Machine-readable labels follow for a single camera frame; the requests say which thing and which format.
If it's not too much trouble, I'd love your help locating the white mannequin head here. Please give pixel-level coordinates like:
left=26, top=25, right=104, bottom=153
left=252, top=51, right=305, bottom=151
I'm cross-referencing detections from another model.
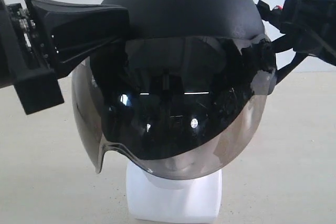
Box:
left=125, top=129, right=224, bottom=221

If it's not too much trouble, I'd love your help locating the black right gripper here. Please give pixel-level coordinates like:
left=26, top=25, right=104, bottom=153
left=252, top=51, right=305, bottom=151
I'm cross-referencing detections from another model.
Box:
left=256, top=0, right=335, bottom=85

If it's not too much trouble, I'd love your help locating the black helmet with visor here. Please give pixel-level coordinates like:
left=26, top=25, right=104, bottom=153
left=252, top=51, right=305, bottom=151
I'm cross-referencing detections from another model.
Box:
left=71, top=0, right=276, bottom=180

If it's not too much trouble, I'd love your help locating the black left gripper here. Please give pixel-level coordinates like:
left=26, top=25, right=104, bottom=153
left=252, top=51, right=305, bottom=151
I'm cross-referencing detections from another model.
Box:
left=1, top=0, right=130, bottom=115

